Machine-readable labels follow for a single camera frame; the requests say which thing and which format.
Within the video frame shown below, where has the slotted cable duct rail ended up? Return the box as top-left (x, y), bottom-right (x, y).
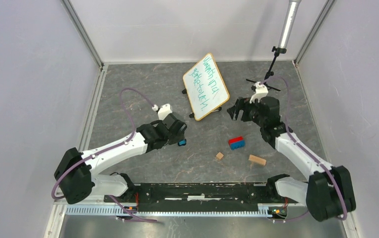
top-left (65, 205), bottom-right (289, 218)

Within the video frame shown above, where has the red and blue toy brick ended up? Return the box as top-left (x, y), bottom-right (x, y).
top-left (228, 136), bottom-right (246, 150)

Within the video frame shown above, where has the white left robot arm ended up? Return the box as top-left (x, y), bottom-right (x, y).
top-left (52, 113), bottom-right (188, 204)

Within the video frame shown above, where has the small wood-framed whiteboard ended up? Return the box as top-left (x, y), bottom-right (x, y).
top-left (183, 53), bottom-right (230, 121)

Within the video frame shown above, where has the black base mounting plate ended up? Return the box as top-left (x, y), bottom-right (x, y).
top-left (116, 182), bottom-right (294, 212)

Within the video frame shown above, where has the black tripod stand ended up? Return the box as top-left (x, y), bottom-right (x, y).
top-left (264, 46), bottom-right (287, 92)

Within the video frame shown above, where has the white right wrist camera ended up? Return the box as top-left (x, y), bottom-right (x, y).
top-left (250, 82), bottom-right (268, 104)

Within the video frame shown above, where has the blue whiteboard eraser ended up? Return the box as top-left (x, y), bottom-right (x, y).
top-left (177, 139), bottom-right (187, 146)

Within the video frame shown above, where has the small wooden cube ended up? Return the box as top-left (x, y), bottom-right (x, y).
top-left (215, 152), bottom-right (224, 160)

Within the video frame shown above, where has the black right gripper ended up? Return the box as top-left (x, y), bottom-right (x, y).
top-left (226, 97), bottom-right (265, 128)

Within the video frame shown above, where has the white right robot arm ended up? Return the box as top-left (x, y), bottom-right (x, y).
top-left (227, 96), bottom-right (356, 222)

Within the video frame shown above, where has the long wooden block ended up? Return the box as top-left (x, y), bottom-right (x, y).
top-left (249, 155), bottom-right (267, 166)

